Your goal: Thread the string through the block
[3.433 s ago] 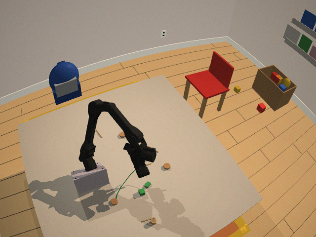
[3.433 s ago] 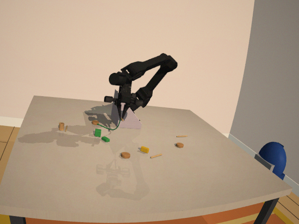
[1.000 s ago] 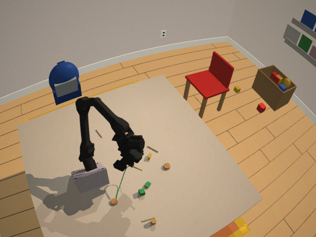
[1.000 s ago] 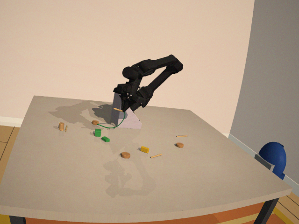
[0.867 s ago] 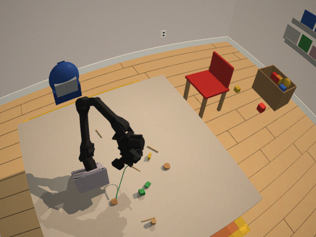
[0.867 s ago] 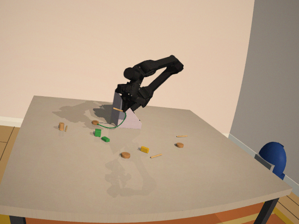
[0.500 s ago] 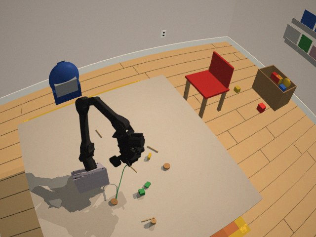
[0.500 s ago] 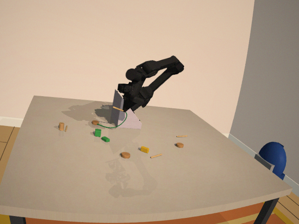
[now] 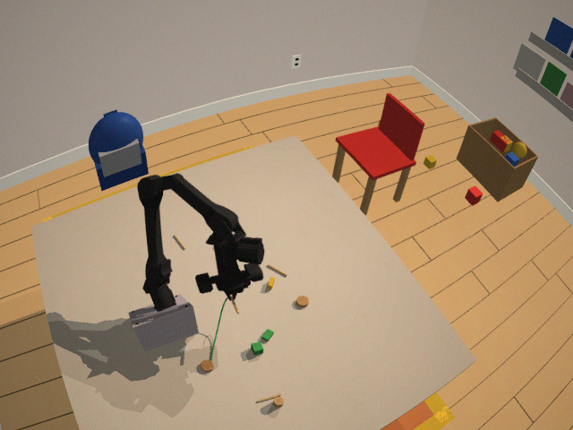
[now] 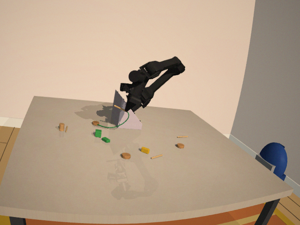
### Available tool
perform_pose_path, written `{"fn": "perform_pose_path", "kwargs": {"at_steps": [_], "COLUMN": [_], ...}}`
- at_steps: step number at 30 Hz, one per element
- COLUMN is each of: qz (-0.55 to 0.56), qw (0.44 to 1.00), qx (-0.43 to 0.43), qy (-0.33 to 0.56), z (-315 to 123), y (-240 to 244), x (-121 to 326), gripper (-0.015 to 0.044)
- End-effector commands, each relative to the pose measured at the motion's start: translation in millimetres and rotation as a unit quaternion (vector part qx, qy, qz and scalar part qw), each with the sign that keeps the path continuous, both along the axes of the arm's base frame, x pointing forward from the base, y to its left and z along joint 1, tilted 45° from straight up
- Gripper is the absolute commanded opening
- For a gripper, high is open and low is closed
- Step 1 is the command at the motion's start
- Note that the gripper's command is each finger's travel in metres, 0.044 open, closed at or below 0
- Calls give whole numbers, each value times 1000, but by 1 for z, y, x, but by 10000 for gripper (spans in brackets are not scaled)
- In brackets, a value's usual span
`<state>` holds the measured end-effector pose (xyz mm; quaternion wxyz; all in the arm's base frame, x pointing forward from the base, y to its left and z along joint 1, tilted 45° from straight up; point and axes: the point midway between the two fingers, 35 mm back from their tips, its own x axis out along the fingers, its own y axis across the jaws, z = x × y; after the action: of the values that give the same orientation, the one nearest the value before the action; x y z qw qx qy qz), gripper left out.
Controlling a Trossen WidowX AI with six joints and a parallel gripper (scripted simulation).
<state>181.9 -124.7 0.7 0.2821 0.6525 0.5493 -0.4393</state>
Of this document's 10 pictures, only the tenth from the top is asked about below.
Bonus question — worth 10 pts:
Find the yellow rectangular block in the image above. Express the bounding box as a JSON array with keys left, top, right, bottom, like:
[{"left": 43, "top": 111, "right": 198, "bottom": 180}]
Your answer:
[{"left": 141, "top": 147, "right": 150, "bottom": 154}]

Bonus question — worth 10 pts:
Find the green wooden block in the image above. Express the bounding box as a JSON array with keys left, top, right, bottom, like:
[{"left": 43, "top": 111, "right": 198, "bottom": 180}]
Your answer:
[
  {"left": 95, "top": 129, "right": 102, "bottom": 138},
  {"left": 102, "top": 137, "right": 110, "bottom": 143}
]

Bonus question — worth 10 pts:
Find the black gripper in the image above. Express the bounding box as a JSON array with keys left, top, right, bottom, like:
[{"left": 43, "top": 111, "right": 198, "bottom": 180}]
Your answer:
[{"left": 125, "top": 83, "right": 145, "bottom": 112}]

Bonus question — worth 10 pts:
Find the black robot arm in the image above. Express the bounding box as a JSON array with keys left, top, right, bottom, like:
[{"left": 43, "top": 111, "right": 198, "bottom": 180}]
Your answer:
[{"left": 120, "top": 56, "right": 185, "bottom": 113}]

